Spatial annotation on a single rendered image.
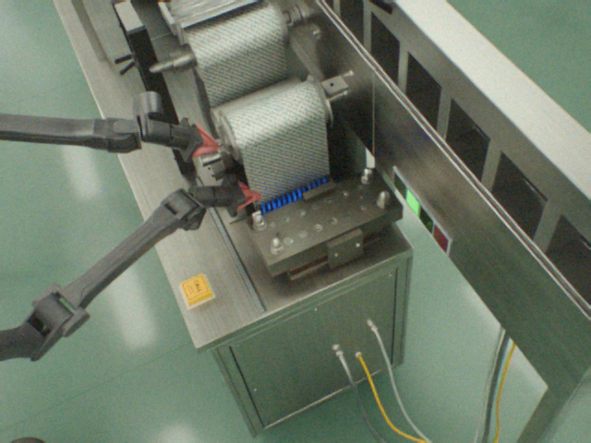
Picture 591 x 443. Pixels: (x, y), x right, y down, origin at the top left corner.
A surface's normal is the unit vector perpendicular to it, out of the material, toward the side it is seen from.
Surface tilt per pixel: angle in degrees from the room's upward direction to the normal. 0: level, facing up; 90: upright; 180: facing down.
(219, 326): 0
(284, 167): 90
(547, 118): 0
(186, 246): 0
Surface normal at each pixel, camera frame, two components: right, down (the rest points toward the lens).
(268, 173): 0.42, 0.71
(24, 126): 0.12, -0.37
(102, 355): -0.10, -0.59
